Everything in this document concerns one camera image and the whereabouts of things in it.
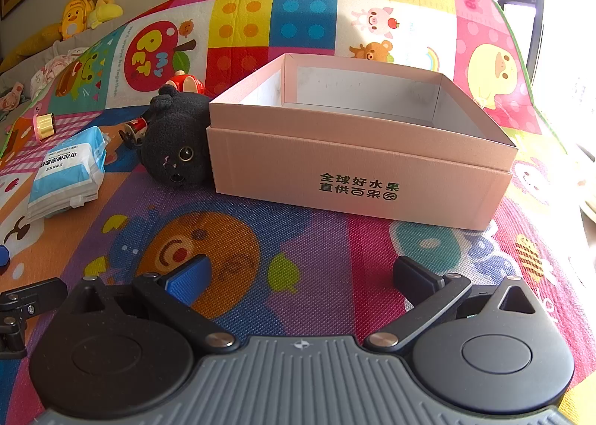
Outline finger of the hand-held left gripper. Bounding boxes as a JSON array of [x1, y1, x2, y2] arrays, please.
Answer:
[[0, 278, 68, 361]]

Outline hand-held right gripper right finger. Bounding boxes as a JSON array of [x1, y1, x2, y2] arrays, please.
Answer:
[[364, 256, 541, 354]]

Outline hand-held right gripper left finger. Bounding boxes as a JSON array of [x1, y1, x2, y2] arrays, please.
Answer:
[[69, 254, 238, 354]]

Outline pink cardboard box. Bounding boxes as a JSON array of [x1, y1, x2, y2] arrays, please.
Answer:
[[205, 53, 519, 233]]

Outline blue white tissue pack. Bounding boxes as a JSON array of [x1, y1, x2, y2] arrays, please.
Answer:
[[25, 126, 109, 223]]

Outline small cola bottle toy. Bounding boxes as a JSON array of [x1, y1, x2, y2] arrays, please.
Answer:
[[118, 118, 150, 147]]

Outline red mushroom toy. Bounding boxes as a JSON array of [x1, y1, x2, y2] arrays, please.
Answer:
[[166, 71, 205, 95]]

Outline colourful cartoon play mat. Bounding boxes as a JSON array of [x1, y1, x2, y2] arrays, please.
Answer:
[[0, 0, 596, 425]]

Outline black plush cat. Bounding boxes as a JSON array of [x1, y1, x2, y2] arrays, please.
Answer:
[[140, 84, 216, 186]]

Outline small pink cloth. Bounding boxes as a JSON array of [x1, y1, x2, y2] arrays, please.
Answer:
[[0, 80, 27, 112]]

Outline grey sofa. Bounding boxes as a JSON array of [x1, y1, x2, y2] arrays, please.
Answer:
[[0, 10, 140, 128]]

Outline pink white patterned cloth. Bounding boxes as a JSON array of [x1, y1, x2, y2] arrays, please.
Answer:
[[29, 45, 87, 98]]

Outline yellow pillow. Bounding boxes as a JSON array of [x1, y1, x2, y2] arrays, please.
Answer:
[[0, 27, 64, 72]]

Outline yellow orange plush duck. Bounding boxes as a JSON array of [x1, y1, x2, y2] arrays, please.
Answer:
[[60, 0, 96, 41]]

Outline yellow plush dog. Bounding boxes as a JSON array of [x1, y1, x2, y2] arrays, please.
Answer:
[[86, 0, 124, 30]]

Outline black window frame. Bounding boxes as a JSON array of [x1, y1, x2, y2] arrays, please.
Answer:
[[470, 0, 596, 95]]

